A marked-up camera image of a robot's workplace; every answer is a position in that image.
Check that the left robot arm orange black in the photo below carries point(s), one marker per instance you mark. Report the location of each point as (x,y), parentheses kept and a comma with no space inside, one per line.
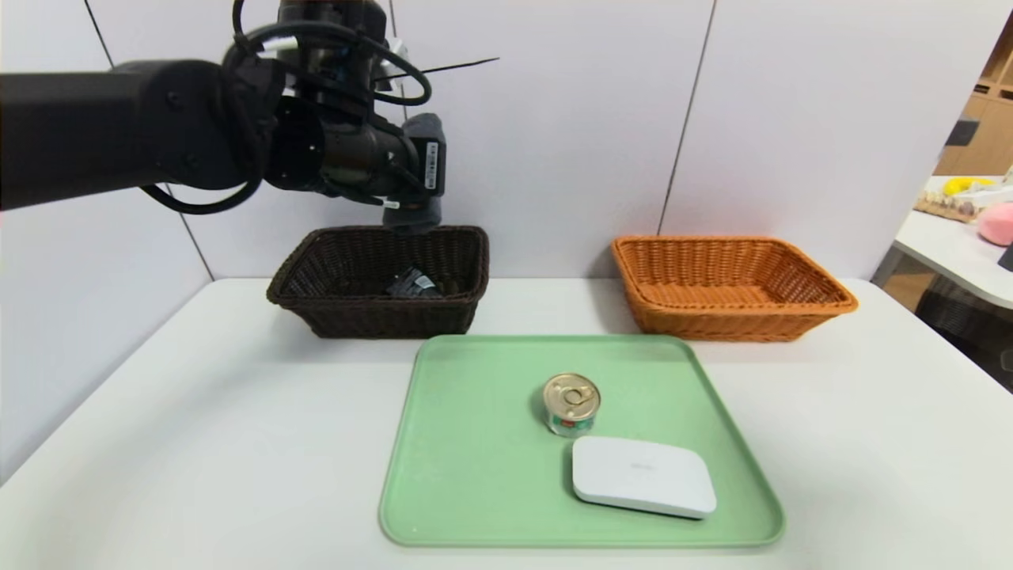
(95,127)

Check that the wooden shelf unit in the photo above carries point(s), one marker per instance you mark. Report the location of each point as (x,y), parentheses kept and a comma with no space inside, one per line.
(989,127)

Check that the brown woven mat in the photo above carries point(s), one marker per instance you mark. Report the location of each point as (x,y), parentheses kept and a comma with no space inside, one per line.
(946,208)

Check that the light green plastic tray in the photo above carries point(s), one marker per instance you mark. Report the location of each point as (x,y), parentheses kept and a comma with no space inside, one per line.
(475,443)

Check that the black face cream tube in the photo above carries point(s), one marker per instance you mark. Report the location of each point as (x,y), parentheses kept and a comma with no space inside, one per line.
(411,283)

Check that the yellow banana toy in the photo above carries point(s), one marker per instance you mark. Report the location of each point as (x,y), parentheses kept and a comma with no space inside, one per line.
(967,185)

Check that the dark brown wicker basket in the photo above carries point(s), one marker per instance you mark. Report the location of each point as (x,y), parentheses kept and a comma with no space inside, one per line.
(356,317)

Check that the white side table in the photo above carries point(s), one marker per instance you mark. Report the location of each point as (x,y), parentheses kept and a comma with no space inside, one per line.
(950,253)

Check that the cat food tin can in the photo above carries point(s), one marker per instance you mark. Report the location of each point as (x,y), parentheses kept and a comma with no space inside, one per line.
(571,400)

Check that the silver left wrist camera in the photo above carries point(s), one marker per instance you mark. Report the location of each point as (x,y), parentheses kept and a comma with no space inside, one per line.
(396,67)

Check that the white rounded plastic box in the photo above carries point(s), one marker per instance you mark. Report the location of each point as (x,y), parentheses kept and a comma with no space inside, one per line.
(641,475)

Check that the orange wicker basket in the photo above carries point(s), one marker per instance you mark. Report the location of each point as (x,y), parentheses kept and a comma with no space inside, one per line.
(736,285)

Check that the pink plush toy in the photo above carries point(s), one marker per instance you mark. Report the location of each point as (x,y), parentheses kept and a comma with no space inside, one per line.
(999,224)

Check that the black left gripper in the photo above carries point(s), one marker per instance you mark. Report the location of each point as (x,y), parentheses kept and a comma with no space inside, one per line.
(431,165)

